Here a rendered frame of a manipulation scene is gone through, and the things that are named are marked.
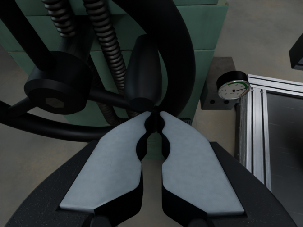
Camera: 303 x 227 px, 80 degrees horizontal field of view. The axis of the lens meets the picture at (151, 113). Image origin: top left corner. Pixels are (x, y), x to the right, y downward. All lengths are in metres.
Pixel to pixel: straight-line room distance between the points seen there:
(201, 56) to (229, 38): 1.31
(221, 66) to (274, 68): 1.09
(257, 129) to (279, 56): 0.88
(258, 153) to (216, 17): 0.63
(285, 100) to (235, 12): 1.16
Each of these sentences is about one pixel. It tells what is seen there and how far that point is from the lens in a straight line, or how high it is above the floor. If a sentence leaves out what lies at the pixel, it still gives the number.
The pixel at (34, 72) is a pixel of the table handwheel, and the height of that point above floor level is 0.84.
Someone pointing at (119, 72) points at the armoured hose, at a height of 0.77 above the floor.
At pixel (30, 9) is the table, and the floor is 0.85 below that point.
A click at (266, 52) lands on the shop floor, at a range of 1.69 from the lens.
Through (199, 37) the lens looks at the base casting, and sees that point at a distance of 0.38.
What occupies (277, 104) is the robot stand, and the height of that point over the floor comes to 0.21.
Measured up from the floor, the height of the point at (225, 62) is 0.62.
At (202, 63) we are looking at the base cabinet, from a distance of 0.43.
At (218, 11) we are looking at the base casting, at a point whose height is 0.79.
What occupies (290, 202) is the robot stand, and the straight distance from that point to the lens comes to 0.89.
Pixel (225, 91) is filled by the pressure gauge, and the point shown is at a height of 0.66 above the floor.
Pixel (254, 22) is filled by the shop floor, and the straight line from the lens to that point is 1.97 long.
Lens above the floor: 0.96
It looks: 58 degrees down
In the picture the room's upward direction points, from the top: 4 degrees counter-clockwise
